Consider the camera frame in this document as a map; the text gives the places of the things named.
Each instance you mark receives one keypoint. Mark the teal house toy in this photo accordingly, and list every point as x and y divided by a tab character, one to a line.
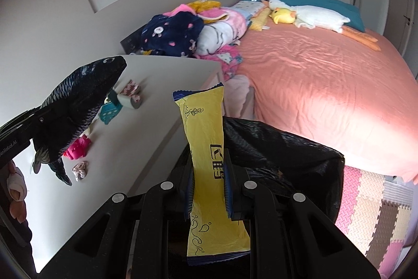
109	112

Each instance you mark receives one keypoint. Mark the pale pink cloth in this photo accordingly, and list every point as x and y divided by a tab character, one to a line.
236	92

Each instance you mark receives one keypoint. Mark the white cartoon blanket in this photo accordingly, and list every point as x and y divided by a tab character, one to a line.
212	37

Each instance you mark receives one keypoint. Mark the person's left hand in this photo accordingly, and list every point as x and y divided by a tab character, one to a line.
17	190

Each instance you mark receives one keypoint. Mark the pink patterned quilt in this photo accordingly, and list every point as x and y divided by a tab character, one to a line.
228	60

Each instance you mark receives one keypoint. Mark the white goose plush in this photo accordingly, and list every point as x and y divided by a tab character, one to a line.
316	16

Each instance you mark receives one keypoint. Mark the long yellow pillow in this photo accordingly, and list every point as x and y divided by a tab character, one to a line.
259	20

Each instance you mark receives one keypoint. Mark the black fish toy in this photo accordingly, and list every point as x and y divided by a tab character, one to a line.
78	92

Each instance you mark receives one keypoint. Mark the black trash bag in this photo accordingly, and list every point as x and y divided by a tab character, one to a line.
277	161

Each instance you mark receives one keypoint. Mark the pink and beige foam mat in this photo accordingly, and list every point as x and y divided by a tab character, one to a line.
369	200

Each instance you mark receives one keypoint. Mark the white wardrobe door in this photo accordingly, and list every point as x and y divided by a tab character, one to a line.
385	4

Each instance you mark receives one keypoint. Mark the white bedside table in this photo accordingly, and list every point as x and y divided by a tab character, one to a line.
156	86

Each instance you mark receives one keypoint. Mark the yellow snack packet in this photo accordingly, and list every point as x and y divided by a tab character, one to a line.
204	135

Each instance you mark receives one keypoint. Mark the black wall socket panel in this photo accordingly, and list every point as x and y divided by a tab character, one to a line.
129	43

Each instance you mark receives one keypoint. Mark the pink fleece blanket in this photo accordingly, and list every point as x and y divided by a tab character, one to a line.
232	19

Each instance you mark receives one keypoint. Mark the light blue patterned pillow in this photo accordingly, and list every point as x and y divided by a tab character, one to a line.
245	7

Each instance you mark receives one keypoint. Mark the yellow garment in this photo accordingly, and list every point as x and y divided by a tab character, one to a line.
204	4

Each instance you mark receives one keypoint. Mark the small beige shell trinket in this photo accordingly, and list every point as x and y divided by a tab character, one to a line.
80	170

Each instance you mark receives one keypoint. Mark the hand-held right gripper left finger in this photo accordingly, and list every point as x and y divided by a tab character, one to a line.
186	200

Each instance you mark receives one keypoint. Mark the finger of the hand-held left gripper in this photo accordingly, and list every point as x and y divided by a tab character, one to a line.
23	122

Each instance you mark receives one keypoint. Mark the yellow duck plush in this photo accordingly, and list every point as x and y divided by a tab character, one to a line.
282	16

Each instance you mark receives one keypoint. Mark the bed with pink sheet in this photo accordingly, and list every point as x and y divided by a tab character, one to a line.
310	86

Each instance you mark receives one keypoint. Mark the navy patterned fleece garment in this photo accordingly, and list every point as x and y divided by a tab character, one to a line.
169	34

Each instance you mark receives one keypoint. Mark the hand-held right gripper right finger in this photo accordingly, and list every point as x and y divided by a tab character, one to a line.
228	197

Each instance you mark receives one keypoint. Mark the pink plastic toy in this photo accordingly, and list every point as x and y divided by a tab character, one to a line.
76	148

